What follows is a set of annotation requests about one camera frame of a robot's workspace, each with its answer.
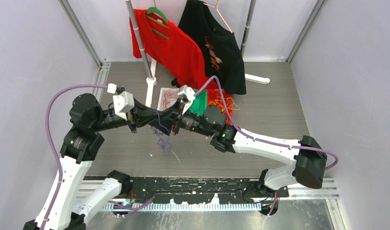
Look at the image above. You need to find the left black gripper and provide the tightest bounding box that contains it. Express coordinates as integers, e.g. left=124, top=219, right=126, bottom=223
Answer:
left=92, top=97, right=163, bottom=133

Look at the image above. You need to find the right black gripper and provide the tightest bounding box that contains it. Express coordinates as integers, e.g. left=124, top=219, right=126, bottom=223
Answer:
left=149, top=97, right=214, bottom=137

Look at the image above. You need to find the red cable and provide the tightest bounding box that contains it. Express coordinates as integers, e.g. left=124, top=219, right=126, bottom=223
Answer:
left=161, top=89, right=181, bottom=109

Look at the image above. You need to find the coloured cable pile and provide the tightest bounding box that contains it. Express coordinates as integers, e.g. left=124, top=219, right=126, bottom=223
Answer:
left=152, top=119, right=173, bottom=157

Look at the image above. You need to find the yellow cable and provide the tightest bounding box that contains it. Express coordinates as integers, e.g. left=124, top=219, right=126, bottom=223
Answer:
left=209, top=91, right=241, bottom=116

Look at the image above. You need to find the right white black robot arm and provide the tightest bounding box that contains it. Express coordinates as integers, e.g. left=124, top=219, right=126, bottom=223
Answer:
left=150, top=103, right=327, bottom=197

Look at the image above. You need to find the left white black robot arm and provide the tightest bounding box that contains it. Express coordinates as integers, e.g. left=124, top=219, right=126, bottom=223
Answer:
left=24, top=91, right=174, bottom=230

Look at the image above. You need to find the green plastic bin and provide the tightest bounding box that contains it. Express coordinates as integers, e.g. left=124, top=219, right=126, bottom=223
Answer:
left=189, top=90, right=207, bottom=116

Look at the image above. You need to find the white plastic bin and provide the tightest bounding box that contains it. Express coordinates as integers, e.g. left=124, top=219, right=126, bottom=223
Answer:
left=157, top=88, right=179, bottom=111

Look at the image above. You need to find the red plastic bin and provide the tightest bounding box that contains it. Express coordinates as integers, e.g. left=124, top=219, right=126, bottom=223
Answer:
left=207, top=90, right=233, bottom=124

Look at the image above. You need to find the metal clothes rack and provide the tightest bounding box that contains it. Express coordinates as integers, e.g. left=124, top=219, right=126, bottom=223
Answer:
left=125, top=0, right=271, bottom=107

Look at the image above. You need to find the red t-shirt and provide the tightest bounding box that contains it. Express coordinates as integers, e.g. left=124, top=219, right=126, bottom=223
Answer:
left=134, top=9, right=209, bottom=89

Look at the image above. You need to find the black printed t-shirt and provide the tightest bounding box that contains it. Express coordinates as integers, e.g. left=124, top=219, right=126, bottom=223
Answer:
left=178, top=0, right=246, bottom=95

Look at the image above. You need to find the green clothes hanger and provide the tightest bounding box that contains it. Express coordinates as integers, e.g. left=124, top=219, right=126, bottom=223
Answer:
left=146, top=6, right=169, bottom=40

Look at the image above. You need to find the pink clothes hanger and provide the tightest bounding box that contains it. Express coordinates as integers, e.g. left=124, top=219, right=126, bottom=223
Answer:
left=203, top=0, right=233, bottom=33

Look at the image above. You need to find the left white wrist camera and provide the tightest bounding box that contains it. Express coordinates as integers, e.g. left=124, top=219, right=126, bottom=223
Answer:
left=113, top=91, right=135, bottom=121

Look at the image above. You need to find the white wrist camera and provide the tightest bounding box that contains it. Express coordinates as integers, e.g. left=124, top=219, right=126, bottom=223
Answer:
left=177, top=85, right=195, bottom=114
left=113, top=91, right=135, bottom=121

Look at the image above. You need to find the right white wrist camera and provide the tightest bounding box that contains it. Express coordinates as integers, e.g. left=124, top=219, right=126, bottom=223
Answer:
left=177, top=85, right=195, bottom=114

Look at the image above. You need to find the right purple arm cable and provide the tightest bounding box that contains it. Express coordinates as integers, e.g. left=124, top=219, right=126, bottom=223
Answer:
left=193, top=75, right=339, bottom=218

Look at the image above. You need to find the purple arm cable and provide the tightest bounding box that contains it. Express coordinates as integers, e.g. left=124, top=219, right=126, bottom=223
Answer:
left=193, top=75, right=339, bottom=218
left=39, top=83, right=156, bottom=230

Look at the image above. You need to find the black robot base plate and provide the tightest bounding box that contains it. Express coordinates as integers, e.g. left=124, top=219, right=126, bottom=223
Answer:
left=116, top=177, right=274, bottom=205

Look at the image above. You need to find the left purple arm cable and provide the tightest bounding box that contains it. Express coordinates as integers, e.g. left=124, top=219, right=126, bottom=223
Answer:
left=39, top=83, right=156, bottom=230

